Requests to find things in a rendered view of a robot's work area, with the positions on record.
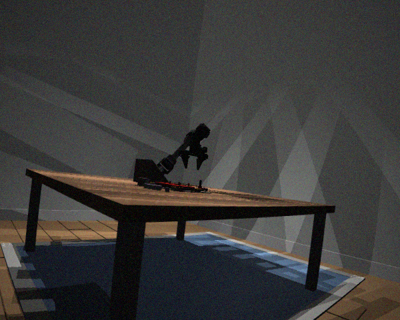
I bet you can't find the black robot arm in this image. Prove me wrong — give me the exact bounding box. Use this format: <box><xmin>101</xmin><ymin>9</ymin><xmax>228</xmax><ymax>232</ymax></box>
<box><xmin>157</xmin><ymin>123</ymin><xmax>210</xmax><ymax>175</ymax></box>

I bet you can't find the white rectangular bar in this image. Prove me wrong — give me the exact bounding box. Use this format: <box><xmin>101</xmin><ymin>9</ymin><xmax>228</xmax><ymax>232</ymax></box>
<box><xmin>144</xmin><ymin>184</ymin><xmax>162</xmax><ymax>191</ymax></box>

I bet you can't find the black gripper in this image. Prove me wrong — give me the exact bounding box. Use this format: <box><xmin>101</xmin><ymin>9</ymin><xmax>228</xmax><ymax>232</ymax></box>
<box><xmin>178</xmin><ymin>142</ymin><xmax>208</xmax><ymax>170</ymax></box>

